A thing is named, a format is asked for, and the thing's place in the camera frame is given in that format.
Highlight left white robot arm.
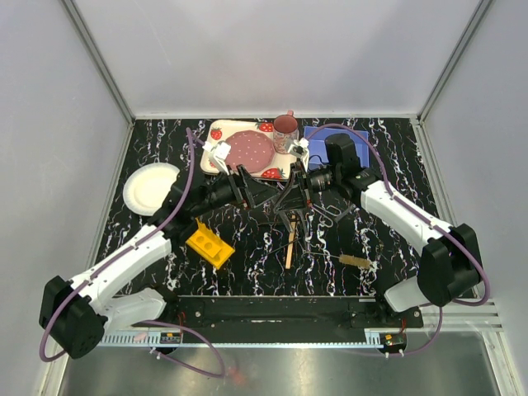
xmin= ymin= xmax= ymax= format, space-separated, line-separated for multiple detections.
xmin=39 ymin=166 xmax=279 ymax=362

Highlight yellow test tube rack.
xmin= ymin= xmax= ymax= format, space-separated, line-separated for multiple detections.
xmin=186 ymin=219 xmax=235 ymax=270

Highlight blue plastic drawer box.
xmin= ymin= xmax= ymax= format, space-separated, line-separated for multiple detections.
xmin=304 ymin=126 xmax=370 ymax=170

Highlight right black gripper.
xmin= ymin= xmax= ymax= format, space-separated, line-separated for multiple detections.
xmin=273 ymin=163 xmax=341 ymax=214

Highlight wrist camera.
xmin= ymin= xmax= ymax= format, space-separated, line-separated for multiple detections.
xmin=285 ymin=138 xmax=309 ymax=169
xmin=203 ymin=141 xmax=231 ymax=174

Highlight wooden test tube clamp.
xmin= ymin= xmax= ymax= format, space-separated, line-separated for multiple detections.
xmin=285 ymin=220 xmax=297 ymax=270

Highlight white paper plate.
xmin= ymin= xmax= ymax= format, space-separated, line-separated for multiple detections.
xmin=122 ymin=163 xmax=180 ymax=216

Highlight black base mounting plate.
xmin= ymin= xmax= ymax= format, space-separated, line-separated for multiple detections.
xmin=131 ymin=295 xmax=425 ymax=346

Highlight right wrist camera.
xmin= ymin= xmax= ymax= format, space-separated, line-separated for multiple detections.
xmin=285 ymin=138 xmax=309 ymax=169

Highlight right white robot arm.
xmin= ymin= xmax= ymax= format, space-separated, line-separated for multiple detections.
xmin=275 ymin=133 xmax=487 ymax=328

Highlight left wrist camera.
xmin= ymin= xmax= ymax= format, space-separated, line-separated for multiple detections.
xmin=203 ymin=141 xmax=231 ymax=174

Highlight strawberry pattern tray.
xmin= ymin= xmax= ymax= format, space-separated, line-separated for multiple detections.
xmin=203 ymin=120 xmax=296 ymax=181

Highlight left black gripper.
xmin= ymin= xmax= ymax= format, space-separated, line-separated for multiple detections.
xmin=191 ymin=165 xmax=280 ymax=219

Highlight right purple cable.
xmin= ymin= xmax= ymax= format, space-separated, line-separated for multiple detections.
xmin=304 ymin=123 xmax=492 ymax=359

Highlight test tube brush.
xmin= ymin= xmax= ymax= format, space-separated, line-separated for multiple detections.
xmin=309 ymin=252 xmax=374 ymax=269

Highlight metal crucible tongs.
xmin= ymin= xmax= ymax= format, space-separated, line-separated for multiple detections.
xmin=312 ymin=203 xmax=342 ymax=228

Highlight pink dotted plate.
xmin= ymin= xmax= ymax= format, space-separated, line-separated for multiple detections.
xmin=225 ymin=130 xmax=275 ymax=173

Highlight pink floral mug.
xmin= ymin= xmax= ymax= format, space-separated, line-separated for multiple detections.
xmin=272 ymin=111 xmax=299 ymax=154

